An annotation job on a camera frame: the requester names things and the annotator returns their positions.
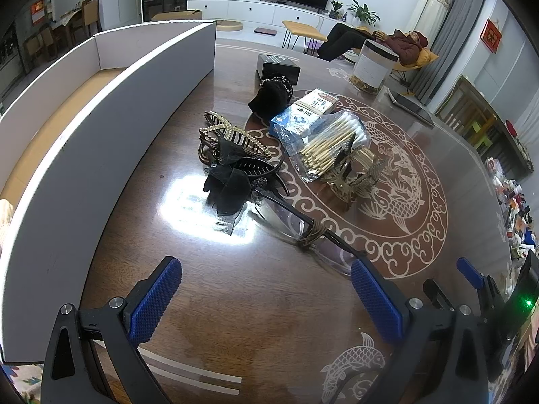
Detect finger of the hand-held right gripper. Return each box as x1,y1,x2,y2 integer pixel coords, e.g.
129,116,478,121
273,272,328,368
423,278,457,312
457,257,506,316

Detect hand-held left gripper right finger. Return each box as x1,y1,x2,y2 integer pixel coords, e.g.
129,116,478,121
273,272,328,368
350,259,491,404

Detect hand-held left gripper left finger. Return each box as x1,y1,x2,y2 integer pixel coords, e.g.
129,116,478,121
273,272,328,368
41,256,183,404

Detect black frame eyeglasses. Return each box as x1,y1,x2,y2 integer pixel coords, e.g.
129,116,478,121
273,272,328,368
248,189,367,276

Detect long white cardboard box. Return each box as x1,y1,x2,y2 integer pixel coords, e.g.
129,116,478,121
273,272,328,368
0,21,217,365

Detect bag of cotton swabs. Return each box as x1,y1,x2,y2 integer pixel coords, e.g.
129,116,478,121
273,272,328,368
280,109,373,183

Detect cream knitted glove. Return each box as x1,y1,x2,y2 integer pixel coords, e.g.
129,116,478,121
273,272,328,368
0,198,14,240

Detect blue white medicine box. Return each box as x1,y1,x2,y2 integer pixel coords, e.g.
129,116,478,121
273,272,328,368
269,107,321,141

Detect white medicine box nail print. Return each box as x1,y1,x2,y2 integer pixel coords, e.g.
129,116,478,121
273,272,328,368
290,88,339,115

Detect brown patterned desktop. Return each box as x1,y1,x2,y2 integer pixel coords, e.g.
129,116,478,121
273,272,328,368
78,38,527,404

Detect pile of assorted small items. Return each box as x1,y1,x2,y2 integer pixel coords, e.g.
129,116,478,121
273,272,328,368
484,158,539,262

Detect gold hair claw clip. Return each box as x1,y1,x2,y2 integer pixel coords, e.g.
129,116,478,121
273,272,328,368
320,143,384,211

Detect black bow hair clip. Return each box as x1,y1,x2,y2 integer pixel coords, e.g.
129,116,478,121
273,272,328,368
203,139,285,236

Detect colourful floor mat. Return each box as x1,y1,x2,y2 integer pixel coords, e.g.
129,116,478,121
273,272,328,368
0,362,47,404

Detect pearl hair claw clip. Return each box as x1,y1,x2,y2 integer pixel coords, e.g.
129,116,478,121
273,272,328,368
199,110,272,165

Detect yellow lounge chair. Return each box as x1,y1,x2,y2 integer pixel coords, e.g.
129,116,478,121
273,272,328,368
345,25,439,70

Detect clear jar with black lid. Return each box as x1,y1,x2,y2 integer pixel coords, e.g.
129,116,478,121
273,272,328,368
351,39,401,95

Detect black hair scrunchie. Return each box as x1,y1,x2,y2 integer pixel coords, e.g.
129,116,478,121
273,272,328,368
248,76,294,114

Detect grey curtain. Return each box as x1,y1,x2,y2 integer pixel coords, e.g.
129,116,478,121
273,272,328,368
417,0,489,106

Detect black rectangular box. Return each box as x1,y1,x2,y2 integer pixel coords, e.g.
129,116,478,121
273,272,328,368
255,54,302,87

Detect standing air conditioner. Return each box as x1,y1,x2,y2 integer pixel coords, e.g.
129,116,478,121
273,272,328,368
410,0,455,57

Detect large potted plant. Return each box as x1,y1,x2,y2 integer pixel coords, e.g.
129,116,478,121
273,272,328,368
346,0,381,26

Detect yellow stool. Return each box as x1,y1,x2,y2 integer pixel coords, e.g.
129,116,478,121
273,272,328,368
282,20,328,53

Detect brown cardboard box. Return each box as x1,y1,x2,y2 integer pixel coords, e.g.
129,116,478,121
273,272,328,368
151,9,203,23

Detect wooden dining chair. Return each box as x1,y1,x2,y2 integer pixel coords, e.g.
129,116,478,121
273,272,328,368
80,0,102,36

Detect white television cabinet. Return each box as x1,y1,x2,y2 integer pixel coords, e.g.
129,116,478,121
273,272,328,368
188,0,338,38

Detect brown hair tie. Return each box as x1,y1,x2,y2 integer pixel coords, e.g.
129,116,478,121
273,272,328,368
297,223,329,251

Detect red wall decoration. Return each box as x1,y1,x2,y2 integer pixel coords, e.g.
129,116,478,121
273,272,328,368
481,19,503,53

